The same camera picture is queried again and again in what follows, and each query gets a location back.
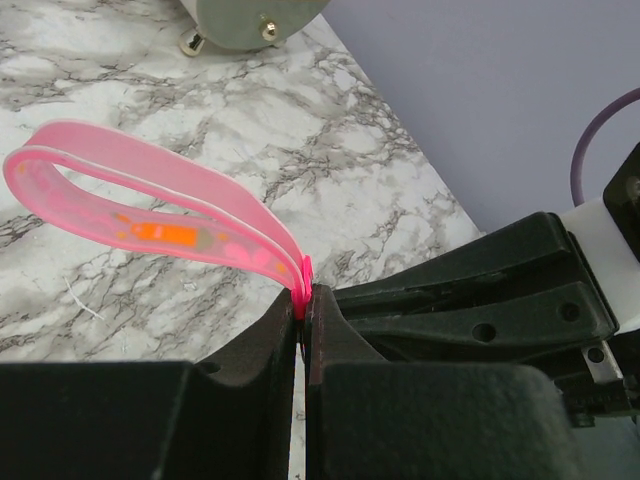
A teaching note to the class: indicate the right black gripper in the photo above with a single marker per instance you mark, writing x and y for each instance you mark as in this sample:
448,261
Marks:
566,326

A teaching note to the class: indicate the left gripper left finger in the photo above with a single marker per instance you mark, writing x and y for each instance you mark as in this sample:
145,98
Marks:
227,416

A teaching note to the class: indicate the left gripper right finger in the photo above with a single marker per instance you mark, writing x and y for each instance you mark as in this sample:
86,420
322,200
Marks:
369,418

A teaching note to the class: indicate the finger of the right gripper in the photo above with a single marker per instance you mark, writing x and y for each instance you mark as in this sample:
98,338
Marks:
532,255

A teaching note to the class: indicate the pink strap keyring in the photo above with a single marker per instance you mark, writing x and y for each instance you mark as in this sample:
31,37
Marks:
225,225

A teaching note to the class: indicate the round beige drawer box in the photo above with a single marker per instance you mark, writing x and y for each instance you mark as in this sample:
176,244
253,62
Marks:
245,25

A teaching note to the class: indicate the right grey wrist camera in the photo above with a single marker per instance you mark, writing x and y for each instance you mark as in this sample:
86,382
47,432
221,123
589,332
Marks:
612,262

